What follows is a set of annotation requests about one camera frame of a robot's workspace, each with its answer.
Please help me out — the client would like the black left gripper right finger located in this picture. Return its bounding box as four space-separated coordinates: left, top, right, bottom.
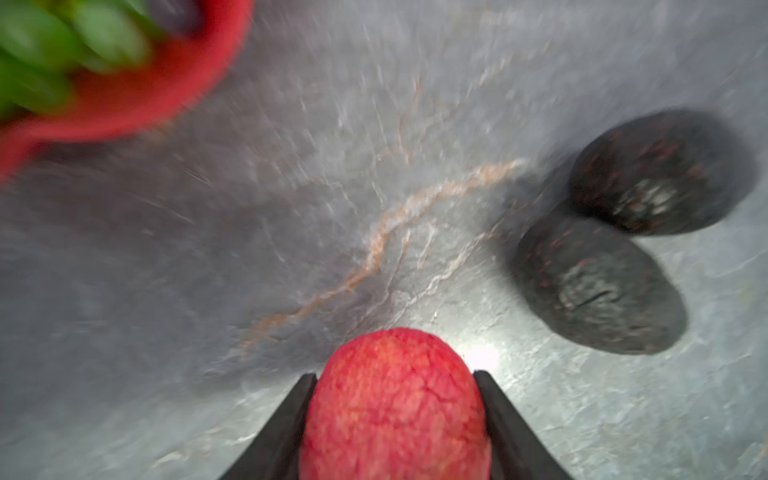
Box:
473 370 573 480

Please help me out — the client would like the green fake grape bunch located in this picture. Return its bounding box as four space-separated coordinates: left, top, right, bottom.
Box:
1 1 167 122

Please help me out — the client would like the red flower-shaped fruit bowl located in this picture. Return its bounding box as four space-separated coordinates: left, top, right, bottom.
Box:
1 0 254 179

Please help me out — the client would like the dark fake avocado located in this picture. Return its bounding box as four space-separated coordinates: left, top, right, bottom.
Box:
510 207 688 355
568 108 761 235

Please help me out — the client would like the red fake apple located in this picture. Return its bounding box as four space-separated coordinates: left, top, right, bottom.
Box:
298 328 492 479

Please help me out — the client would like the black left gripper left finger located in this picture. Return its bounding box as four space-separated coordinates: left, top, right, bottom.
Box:
220 373 318 480

